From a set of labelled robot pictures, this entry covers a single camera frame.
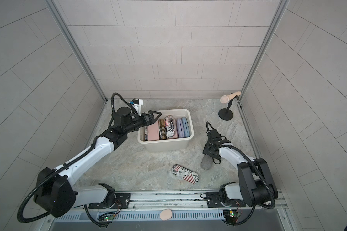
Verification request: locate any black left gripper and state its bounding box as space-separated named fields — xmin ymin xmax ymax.
xmin=122 ymin=112 xmax=161 ymax=135

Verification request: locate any flag print case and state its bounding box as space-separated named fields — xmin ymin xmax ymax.
xmin=144 ymin=126 xmax=148 ymax=141
xmin=164 ymin=115 xmax=178 ymax=139

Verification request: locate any grey oval case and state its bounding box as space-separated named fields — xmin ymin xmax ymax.
xmin=200 ymin=155 xmax=214 ymax=170

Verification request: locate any pink case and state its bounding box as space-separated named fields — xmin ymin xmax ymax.
xmin=147 ymin=121 xmax=160 ymax=141

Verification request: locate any cream plastic storage box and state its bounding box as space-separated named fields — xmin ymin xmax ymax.
xmin=137 ymin=108 xmax=194 ymax=153

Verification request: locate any light blue case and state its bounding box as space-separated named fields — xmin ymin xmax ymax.
xmin=181 ymin=117 xmax=190 ymax=138

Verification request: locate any purple case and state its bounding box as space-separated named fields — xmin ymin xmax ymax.
xmin=176 ymin=118 xmax=185 ymax=138

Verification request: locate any plaid brown case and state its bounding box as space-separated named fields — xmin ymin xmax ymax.
xmin=159 ymin=119 xmax=167 ymax=140

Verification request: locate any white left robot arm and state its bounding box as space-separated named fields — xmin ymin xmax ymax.
xmin=17 ymin=107 xmax=162 ymax=223

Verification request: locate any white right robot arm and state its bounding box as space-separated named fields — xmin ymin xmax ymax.
xmin=203 ymin=129 xmax=278 ymax=209

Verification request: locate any pink microphone on black stand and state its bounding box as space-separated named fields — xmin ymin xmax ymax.
xmin=218 ymin=91 xmax=242 ymax=121

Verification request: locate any flag newspaper case front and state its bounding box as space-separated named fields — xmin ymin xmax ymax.
xmin=172 ymin=164 xmax=199 ymax=184

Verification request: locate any right circuit board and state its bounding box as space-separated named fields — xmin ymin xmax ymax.
xmin=223 ymin=210 xmax=242 ymax=223

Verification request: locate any circuit board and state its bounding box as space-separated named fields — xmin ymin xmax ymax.
xmin=98 ymin=212 xmax=116 ymax=222
xmin=223 ymin=210 xmax=242 ymax=223

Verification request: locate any left circuit board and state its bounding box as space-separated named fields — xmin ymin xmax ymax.
xmin=98 ymin=212 xmax=116 ymax=222

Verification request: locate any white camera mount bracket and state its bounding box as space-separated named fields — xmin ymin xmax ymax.
xmin=130 ymin=98 xmax=144 ymax=116

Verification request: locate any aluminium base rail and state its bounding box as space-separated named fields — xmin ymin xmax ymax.
xmin=44 ymin=189 xmax=287 ymax=213

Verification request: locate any pink oval pad on rail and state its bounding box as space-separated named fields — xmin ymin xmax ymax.
xmin=160 ymin=209 xmax=173 ymax=221

